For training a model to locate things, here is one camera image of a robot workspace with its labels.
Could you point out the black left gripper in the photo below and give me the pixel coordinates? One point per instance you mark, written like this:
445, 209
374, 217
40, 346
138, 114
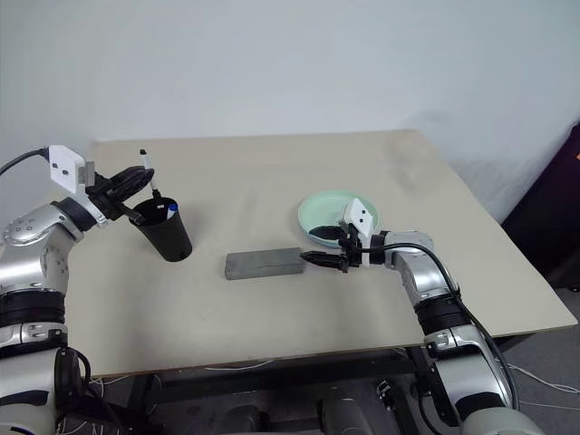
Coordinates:
106, 197

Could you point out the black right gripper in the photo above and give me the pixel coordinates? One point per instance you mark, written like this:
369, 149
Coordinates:
352, 258

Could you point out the black-capped white marker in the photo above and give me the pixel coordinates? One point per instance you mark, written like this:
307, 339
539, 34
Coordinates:
147, 165

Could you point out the green plate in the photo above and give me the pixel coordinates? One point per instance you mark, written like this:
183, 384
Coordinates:
321, 208

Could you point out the blue-capped white marker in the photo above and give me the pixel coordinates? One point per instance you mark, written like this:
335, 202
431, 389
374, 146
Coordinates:
172, 209

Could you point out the grey glasses case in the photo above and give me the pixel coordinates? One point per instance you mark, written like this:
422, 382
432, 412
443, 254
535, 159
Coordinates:
265, 265

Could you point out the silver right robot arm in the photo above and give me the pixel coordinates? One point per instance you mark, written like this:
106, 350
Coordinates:
417, 272

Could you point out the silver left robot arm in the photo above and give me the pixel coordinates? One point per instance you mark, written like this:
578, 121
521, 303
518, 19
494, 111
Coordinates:
27, 267

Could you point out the black plastic cup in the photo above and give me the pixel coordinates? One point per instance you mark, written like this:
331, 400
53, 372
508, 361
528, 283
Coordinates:
172, 242

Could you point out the large dark rounded shape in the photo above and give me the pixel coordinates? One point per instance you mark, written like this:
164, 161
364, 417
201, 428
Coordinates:
346, 417

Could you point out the small dark rounded shape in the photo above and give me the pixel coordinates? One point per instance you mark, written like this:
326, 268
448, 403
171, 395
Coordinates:
247, 421

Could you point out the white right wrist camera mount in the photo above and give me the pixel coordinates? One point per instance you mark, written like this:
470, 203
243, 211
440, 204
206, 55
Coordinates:
362, 215

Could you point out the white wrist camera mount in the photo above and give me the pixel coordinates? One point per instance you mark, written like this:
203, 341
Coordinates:
63, 165
362, 215

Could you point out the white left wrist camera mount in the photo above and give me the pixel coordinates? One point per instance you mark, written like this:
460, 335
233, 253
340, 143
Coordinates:
63, 165

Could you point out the black metal table frame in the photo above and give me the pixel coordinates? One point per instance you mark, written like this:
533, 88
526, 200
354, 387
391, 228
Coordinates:
272, 376

